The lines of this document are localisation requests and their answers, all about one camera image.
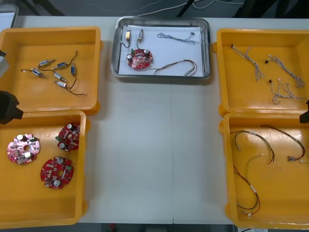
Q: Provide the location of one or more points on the pile of small metal solenoids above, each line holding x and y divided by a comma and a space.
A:
45, 63

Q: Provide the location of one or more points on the steel tray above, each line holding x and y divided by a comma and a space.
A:
206, 60

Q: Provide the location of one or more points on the black stand leg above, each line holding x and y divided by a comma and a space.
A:
185, 8

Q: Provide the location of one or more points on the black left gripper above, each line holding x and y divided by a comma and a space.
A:
8, 108

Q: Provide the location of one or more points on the yellow-orange plastic bin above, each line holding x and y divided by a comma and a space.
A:
265, 43
277, 193
48, 207
48, 101

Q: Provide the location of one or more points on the pale grey left wrist camera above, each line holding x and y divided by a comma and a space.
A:
3, 66

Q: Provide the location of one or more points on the small grey tray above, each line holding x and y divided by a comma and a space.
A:
15, 14

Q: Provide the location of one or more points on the round red circuit board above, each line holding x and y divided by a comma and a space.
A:
68, 139
18, 149
140, 63
51, 169

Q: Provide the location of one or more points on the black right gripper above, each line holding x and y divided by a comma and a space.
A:
306, 119

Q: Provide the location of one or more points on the white paper sheet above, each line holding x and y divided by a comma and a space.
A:
169, 53

